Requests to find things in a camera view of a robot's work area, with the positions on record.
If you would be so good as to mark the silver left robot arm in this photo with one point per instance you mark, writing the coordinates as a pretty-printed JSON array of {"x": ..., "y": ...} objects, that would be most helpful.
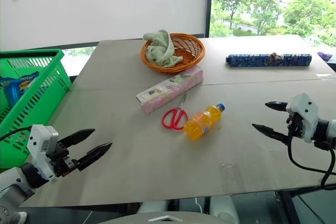
[{"x": 10, "y": 184}]

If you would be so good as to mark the dark window frame post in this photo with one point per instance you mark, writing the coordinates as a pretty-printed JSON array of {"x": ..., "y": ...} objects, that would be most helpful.
[{"x": 208, "y": 3}]

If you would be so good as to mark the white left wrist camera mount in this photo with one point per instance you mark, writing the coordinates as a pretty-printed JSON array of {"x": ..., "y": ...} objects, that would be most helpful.
[{"x": 39, "y": 140}]

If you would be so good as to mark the light green cloth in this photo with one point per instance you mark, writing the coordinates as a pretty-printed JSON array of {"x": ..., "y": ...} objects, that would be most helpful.
[{"x": 161, "y": 51}]

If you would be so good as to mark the orange wicker basket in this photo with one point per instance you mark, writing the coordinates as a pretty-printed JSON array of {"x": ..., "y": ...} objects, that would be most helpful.
[{"x": 190, "y": 51}]

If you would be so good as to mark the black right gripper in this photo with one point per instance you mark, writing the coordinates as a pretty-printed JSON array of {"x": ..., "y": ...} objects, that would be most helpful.
[{"x": 295, "y": 125}]

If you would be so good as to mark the white rounded shape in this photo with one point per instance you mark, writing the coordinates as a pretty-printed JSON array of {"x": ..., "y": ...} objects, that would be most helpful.
[{"x": 225, "y": 208}]

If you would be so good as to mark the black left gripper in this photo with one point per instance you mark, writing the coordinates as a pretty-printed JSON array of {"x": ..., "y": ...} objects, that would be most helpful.
[{"x": 61, "y": 161}]

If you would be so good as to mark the green plastic shopping basket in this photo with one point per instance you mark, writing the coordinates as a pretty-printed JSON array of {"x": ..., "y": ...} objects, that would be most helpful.
[{"x": 39, "y": 98}]

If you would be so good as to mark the pink floral long box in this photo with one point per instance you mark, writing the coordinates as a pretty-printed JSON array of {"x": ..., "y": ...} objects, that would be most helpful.
[{"x": 170, "y": 89}]

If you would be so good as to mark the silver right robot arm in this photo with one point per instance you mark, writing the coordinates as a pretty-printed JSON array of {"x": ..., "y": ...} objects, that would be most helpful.
[{"x": 321, "y": 133}]

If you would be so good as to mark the white roller blind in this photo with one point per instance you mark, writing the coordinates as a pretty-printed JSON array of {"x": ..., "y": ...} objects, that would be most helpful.
[{"x": 105, "y": 3}]

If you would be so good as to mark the black table leg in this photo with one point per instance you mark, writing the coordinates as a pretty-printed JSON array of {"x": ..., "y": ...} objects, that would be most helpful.
[{"x": 287, "y": 208}]

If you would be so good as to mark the blue snack bag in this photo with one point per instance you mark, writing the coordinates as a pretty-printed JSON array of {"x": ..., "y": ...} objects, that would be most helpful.
[{"x": 18, "y": 85}]

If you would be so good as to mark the purple small object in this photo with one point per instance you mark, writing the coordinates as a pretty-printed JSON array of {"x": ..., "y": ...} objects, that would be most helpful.
[{"x": 325, "y": 55}]

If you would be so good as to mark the orange soda bottle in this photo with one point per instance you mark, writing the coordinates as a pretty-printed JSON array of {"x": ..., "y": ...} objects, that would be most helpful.
[{"x": 200, "y": 123}]

